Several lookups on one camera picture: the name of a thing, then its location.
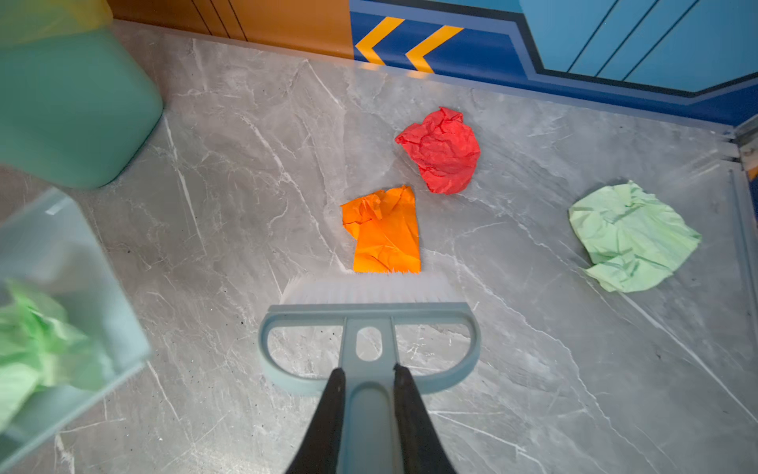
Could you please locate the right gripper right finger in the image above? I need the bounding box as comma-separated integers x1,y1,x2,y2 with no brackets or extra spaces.
393,363,456,474

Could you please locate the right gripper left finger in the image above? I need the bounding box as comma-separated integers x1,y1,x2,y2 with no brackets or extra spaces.
286,367,347,474

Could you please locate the grey-blue dustpan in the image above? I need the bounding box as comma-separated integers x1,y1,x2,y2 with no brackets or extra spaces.
1,188,151,470

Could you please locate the orange paper scrap centre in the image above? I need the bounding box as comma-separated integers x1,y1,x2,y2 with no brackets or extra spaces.
341,186,422,274

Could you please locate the light green paper scrap near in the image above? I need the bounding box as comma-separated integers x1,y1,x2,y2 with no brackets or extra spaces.
1,280,114,432

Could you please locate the light green paper scrap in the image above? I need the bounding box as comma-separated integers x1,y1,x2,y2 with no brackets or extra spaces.
568,181,702,293
1,280,114,432

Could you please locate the light green paper scrap far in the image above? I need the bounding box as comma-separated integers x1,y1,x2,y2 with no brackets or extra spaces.
568,181,702,293

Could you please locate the red paper scrap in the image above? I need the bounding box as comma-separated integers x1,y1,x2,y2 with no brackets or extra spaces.
395,107,481,196

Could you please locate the green trash bin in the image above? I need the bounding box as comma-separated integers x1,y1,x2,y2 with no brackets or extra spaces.
1,28,163,189

